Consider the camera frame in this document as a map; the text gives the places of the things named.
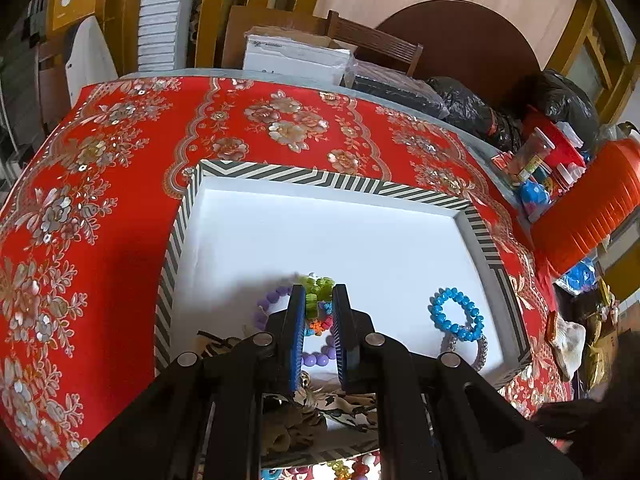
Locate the purple bead bracelet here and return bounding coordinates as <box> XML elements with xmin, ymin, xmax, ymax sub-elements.
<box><xmin>254</xmin><ymin>285</ymin><xmax>337</xmax><ymax>368</ymax></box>

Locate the dark wooden chair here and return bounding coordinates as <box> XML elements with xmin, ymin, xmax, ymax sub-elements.
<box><xmin>37</xmin><ymin>40</ymin><xmax>73</xmax><ymax>133</ymax></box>

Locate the brown wooden board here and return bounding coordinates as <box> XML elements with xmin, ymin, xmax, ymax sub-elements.
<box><xmin>222</xmin><ymin>5</ymin><xmax>326</xmax><ymax>68</ymax></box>

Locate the blue bead bracelet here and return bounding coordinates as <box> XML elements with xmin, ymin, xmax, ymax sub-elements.
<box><xmin>428</xmin><ymin>287</ymin><xmax>485</xmax><ymax>342</ymax></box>

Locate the white flat box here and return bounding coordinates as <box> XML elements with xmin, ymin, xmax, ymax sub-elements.
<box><xmin>243</xmin><ymin>27</ymin><xmax>357</xmax><ymax>87</ymax></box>

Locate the wooden slat-back chair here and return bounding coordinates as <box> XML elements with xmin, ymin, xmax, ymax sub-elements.
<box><xmin>326</xmin><ymin>10</ymin><xmax>424</xmax><ymax>79</ymax></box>

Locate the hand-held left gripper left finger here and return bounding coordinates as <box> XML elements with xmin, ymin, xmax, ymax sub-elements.
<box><xmin>60</xmin><ymin>284</ymin><xmax>307</xmax><ymax>480</ymax></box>

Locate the beige knitted pouch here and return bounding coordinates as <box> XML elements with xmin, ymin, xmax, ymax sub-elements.
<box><xmin>554</xmin><ymin>319</ymin><xmax>587</xmax><ymax>382</ymax></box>

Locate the blue plastic bag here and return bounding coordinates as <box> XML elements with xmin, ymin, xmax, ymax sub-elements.
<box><xmin>564</xmin><ymin>259</ymin><xmax>599</xmax><ymax>294</ymax></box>

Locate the orange ribbed plastic jug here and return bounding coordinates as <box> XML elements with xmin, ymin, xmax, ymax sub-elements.
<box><xmin>531</xmin><ymin>137</ymin><xmax>640</xmax><ymax>273</ymax></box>

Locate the red plastic basket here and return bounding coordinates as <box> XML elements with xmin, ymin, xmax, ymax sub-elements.
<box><xmin>520</xmin><ymin>110</ymin><xmax>589</xmax><ymax>196</ymax></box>

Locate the pile of colourful bead jewelry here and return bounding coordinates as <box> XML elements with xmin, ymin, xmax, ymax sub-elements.
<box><xmin>260</xmin><ymin>452</ymin><xmax>381</xmax><ymax>480</ymax></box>

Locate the green multicolour bead bracelet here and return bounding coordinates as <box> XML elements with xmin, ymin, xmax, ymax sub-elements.
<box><xmin>295</xmin><ymin>274</ymin><xmax>337</xmax><ymax>337</ymax></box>

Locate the crumpled black plastic bag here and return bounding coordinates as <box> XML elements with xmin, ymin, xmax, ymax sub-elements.
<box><xmin>530</xmin><ymin>71</ymin><xmax>601</xmax><ymax>141</ymax></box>

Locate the red floral tablecloth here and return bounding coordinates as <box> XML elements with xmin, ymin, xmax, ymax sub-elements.
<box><xmin>0</xmin><ymin>76</ymin><xmax>571</xmax><ymax>480</ymax></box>

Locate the striped cardboard box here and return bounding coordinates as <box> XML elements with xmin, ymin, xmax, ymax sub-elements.
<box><xmin>152</xmin><ymin>159</ymin><xmax>533</xmax><ymax>468</ymax></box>

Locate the brown cardboard box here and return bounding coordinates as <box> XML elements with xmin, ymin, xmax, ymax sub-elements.
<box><xmin>47</xmin><ymin>0</ymin><xmax>111</xmax><ymax>41</ymax></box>

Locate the black wrapped packet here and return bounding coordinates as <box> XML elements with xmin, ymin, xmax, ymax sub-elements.
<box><xmin>352</xmin><ymin>74</ymin><xmax>451</xmax><ymax>120</ymax></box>

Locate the leopard print scrunchie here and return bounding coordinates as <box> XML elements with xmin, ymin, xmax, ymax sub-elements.
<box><xmin>196</xmin><ymin>330</ymin><xmax>379</xmax><ymax>456</ymax></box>

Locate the clear plastic jar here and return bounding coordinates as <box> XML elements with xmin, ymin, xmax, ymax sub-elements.
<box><xmin>510</xmin><ymin>127</ymin><xmax>556</xmax><ymax>184</ymax></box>

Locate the silver rhinestone bracelet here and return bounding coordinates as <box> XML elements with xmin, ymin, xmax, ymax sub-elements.
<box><xmin>440</xmin><ymin>331</ymin><xmax>489</xmax><ymax>372</ymax></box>

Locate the white slatted panel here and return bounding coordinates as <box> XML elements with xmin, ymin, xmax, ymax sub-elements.
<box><xmin>136</xmin><ymin>0</ymin><xmax>198</xmax><ymax>72</ymax></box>

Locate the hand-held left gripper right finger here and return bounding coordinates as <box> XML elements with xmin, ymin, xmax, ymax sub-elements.
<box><xmin>332</xmin><ymin>284</ymin><xmax>583</xmax><ymax>480</ymax></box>

